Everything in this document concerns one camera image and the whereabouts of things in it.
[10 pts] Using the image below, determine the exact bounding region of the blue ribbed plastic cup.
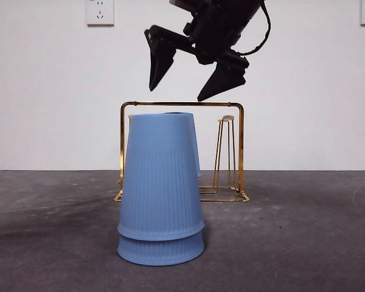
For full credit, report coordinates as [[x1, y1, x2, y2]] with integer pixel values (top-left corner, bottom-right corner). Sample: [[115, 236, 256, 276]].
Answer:
[[117, 113, 205, 242], [117, 232, 205, 267], [161, 111, 202, 179]]

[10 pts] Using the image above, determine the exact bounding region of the gold wire cup holder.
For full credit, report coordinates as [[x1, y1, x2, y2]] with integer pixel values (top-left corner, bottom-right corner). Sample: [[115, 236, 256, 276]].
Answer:
[[113, 101, 250, 204]]

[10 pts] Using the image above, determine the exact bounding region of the black cable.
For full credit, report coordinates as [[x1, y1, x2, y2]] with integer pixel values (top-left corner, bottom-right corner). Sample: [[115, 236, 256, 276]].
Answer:
[[232, 0, 272, 56]]

